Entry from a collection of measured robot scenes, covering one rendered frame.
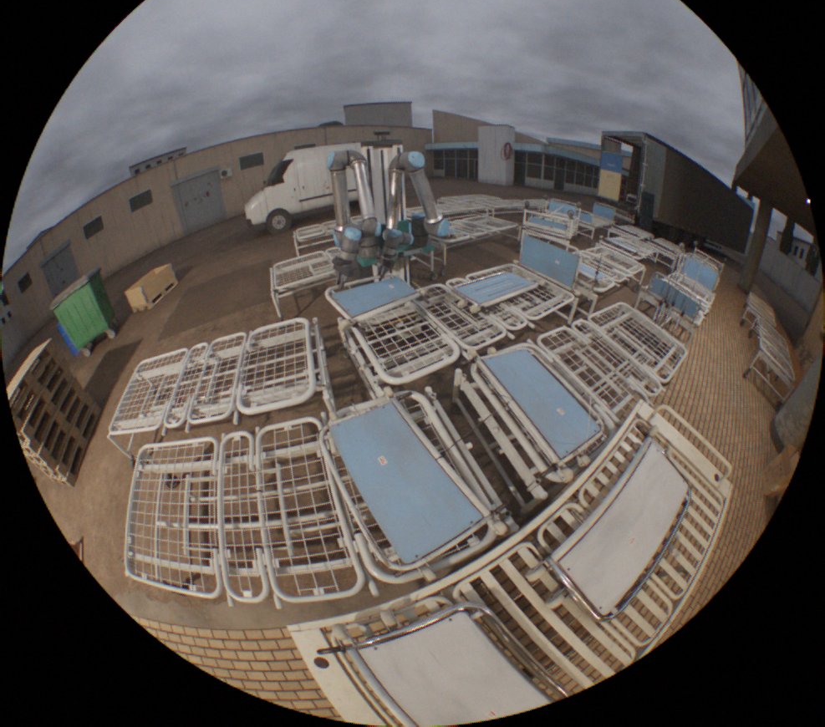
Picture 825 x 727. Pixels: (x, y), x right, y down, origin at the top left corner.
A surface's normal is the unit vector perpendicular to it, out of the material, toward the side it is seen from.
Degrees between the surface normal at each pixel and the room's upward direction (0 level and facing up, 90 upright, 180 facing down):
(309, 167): 89
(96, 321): 94
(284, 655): 0
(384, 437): 5
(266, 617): 1
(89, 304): 94
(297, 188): 88
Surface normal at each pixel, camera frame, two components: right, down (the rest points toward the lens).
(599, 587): 0.01, -0.77
